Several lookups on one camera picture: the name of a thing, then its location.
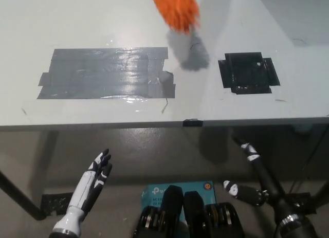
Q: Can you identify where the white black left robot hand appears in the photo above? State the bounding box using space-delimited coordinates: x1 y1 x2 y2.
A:
52 148 114 235

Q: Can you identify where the teal router box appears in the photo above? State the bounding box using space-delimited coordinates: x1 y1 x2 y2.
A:
140 180 217 223

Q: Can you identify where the clear tape sheet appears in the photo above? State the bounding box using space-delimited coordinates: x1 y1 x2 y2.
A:
21 97 171 121

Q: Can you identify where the thin black cable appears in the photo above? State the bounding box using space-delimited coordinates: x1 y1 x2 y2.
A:
289 134 325 195

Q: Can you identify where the black table leg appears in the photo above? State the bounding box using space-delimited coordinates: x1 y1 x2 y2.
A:
0 170 46 221

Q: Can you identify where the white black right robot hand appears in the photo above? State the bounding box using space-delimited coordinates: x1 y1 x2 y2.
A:
223 142 304 227

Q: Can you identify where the orange microfibre duster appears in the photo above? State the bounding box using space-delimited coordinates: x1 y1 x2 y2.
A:
150 0 202 34

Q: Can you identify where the black tape square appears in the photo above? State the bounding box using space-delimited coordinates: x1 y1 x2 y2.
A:
217 51 281 96

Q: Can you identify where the grey duct tape patch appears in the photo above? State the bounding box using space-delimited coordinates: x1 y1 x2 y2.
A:
36 46 176 100

